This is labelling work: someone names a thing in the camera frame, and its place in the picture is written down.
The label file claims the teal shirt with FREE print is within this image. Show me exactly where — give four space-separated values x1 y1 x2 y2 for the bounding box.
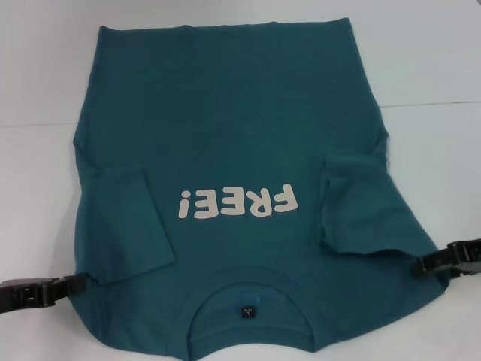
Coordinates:
71 17 452 356

